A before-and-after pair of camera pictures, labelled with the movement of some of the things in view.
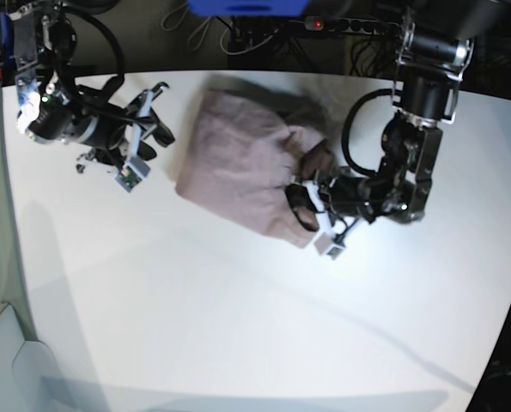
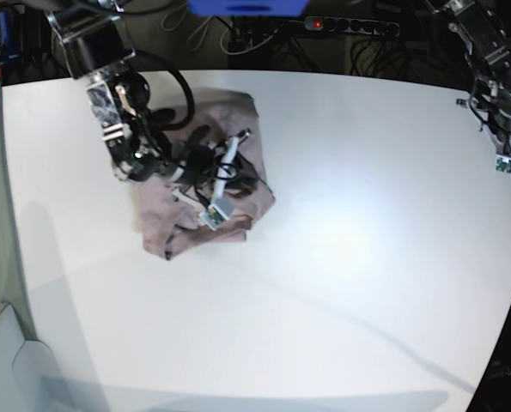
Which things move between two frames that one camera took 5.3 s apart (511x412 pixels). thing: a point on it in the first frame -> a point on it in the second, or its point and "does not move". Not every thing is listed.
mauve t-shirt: x=240 y=152 -> x=172 y=221
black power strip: x=344 y=25 does not move
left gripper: x=116 y=136 -> x=207 y=166
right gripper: x=340 y=197 -> x=507 y=118
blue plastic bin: x=248 y=8 does not move
